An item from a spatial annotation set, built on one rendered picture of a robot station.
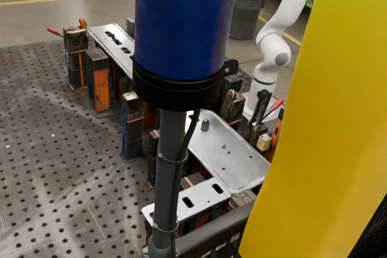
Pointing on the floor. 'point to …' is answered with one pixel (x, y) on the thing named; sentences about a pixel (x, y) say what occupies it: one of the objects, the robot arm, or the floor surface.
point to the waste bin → (248, 3)
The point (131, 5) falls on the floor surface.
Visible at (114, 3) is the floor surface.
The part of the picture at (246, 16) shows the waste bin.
